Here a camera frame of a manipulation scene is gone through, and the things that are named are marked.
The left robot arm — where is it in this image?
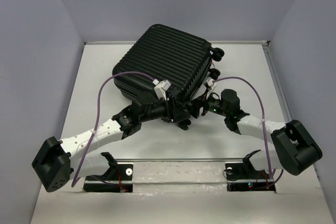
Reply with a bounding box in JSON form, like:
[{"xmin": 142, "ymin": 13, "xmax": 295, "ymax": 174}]
[{"xmin": 32, "ymin": 92, "xmax": 190, "ymax": 193}]

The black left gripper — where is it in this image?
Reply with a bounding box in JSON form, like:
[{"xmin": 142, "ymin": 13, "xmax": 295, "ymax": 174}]
[{"xmin": 139, "ymin": 95, "xmax": 190, "ymax": 124}]

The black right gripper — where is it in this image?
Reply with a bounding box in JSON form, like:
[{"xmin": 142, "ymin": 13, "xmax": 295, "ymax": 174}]
[{"xmin": 183, "ymin": 89, "xmax": 229, "ymax": 119}]

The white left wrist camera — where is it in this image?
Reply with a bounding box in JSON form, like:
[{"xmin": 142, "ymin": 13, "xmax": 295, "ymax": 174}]
[{"xmin": 152, "ymin": 79, "xmax": 171, "ymax": 100}]

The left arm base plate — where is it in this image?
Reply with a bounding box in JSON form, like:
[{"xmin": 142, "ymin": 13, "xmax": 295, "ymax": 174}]
[{"xmin": 83, "ymin": 163, "xmax": 133, "ymax": 193}]

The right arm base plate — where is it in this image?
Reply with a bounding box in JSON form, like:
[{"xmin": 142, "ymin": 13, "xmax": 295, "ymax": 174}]
[{"xmin": 223, "ymin": 162, "xmax": 276, "ymax": 192}]

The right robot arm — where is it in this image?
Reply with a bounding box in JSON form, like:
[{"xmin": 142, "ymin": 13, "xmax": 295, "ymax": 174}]
[{"xmin": 192, "ymin": 89, "xmax": 323, "ymax": 178}]

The black hard-shell suitcase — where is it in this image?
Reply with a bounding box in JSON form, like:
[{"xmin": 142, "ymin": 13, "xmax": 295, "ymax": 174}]
[{"xmin": 111, "ymin": 23, "xmax": 226, "ymax": 132}]

